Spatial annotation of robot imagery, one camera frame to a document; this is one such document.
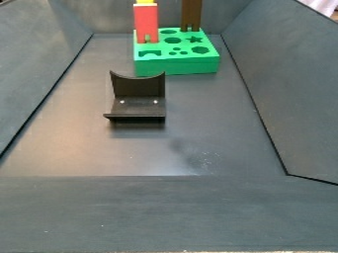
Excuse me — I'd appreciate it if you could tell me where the brown double-leg block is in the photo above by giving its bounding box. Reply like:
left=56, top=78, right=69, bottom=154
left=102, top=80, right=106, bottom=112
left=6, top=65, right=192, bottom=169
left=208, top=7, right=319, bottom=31
left=180, top=0, right=201, bottom=32

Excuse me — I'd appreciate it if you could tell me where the black L-shaped fixture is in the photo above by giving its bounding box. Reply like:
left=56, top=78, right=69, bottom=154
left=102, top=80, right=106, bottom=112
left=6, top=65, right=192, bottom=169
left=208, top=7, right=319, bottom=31
left=102, top=71, right=166, bottom=121

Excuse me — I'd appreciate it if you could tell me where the yellow rectangular block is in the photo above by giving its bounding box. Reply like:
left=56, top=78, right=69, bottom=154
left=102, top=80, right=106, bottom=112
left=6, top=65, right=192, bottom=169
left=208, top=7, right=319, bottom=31
left=136, top=0, right=154, bottom=4

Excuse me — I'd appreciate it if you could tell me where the red arch block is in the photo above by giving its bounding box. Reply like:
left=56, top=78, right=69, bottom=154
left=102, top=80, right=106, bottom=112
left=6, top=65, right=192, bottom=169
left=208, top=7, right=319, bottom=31
left=133, top=3, right=158, bottom=43

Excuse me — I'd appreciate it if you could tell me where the green shape-sorter base block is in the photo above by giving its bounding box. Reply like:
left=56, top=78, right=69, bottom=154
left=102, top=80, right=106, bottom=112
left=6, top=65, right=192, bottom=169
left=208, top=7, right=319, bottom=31
left=133, top=28, right=220, bottom=76

